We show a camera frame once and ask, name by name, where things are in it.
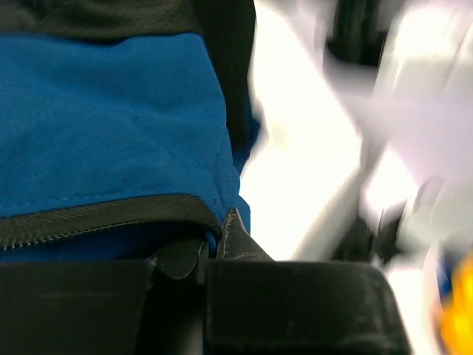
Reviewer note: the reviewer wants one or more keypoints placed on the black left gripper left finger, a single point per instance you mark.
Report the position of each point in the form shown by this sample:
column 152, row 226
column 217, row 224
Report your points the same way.
column 148, row 306

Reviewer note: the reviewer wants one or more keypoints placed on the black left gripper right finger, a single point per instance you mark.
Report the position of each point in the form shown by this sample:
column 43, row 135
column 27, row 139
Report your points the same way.
column 256, row 305

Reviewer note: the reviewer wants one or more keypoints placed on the blue and black jacket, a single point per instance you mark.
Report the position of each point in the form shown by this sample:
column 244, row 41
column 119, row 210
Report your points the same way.
column 123, row 124

